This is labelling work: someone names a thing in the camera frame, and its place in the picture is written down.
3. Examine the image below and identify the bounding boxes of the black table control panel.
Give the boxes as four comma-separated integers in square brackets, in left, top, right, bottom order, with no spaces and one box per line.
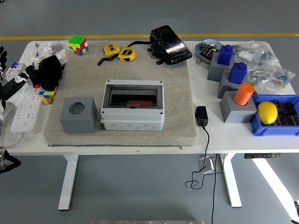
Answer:
[244,153,281,159]

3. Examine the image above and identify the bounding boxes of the yellow lemon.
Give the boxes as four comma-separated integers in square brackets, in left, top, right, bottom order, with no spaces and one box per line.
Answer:
[256,101,278,126]

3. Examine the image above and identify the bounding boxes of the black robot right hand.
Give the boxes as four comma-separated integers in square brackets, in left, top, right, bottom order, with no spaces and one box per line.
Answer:
[291,200,299,224]

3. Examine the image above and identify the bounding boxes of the black power adapter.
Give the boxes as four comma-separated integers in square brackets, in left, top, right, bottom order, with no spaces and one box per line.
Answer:
[195,105,209,127]

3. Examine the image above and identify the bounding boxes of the glossy black pouch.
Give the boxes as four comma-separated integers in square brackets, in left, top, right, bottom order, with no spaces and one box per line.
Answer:
[127,25,193,66]

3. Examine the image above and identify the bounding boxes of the clear bag white label parts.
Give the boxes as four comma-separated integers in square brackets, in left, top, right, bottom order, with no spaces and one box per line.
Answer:
[233,41,266,69]

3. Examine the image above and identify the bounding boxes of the white power strip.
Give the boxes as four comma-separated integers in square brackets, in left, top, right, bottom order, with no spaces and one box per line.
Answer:
[10,85,43,135]

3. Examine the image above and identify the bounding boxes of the smoked transparent box lid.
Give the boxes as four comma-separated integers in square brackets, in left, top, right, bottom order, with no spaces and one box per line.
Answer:
[102,85,163,109]

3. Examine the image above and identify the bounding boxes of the dark components in dish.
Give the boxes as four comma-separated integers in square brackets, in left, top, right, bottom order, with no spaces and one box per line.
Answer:
[199,43,217,59]

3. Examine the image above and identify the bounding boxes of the clear bag blue parts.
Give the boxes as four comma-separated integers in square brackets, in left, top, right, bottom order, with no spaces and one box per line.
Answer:
[256,49,281,69]

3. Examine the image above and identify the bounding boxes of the silver metal box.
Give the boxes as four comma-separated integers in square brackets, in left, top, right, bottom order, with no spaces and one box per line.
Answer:
[198,157,215,175]

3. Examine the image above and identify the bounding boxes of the grey holder block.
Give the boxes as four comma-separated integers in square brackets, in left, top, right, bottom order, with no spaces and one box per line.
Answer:
[217,69,248,99]
[219,90,257,124]
[207,52,235,82]

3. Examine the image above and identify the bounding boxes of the grey block with round hole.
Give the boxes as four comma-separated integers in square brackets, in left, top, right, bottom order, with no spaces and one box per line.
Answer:
[59,97,98,134]

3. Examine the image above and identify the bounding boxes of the black hanging cable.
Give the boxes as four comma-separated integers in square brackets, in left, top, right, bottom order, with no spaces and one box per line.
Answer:
[200,153,225,224]

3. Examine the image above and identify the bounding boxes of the grey plastic junction box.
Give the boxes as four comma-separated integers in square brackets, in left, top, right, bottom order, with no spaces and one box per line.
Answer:
[100,79,165,131]

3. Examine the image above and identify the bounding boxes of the green-topped puzzle cube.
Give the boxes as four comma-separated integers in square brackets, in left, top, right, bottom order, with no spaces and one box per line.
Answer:
[67,34,89,56]

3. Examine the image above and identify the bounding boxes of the clear bag of small parts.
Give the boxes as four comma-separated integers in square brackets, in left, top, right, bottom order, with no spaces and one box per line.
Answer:
[30,40,71,70]

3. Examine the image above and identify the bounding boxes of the clear bag mixed resistors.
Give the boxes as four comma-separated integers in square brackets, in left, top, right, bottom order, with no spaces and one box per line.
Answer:
[247,64,296,88]

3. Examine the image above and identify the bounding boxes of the white-topped puzzle cube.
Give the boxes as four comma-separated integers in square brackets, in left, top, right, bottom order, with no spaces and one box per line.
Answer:
[38,87,57,105]

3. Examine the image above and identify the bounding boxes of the dark capacitors pile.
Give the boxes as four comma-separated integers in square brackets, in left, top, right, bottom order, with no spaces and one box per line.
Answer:
[271,99,299,126]

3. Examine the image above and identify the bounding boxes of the light blue dish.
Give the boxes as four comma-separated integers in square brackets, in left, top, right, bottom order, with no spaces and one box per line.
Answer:
[194,39,225,64]

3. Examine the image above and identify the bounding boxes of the yellow tape measure with strap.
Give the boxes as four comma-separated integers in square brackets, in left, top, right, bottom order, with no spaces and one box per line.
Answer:
[97,44,121,66]

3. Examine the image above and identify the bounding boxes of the blue square battery block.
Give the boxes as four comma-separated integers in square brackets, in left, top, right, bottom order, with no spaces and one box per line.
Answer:
[217,44,235,66]
[228,62,248,84]

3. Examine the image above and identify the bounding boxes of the white table leg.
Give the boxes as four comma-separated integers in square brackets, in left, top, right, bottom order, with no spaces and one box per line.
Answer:
[57,154,79,210]
[221,153,242,208]

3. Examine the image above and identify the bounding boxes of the grey-brown mat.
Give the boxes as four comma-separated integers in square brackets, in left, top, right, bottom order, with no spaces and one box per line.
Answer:
[43,41,197,147]

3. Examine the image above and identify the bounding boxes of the black adapter cord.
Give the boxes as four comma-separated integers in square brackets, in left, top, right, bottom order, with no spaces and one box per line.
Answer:
[185,125,210,190]

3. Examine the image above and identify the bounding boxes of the white blue circuit breaker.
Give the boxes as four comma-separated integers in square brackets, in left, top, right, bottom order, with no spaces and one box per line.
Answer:
[5,62,28,81]

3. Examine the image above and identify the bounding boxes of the black cloth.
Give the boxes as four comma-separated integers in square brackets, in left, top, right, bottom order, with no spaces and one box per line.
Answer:
[27,55,65,91]

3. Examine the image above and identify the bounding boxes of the blue plastic bin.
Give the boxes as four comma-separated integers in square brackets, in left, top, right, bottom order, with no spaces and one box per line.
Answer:
[249,94,299,137]

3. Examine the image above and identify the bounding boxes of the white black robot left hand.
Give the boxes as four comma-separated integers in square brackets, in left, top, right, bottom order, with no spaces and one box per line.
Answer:
[0,46,35,124]

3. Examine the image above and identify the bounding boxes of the orange cylinder battery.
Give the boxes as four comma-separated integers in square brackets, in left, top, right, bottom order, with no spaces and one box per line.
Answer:
[233,83,255,106]
[127,100,154,107]

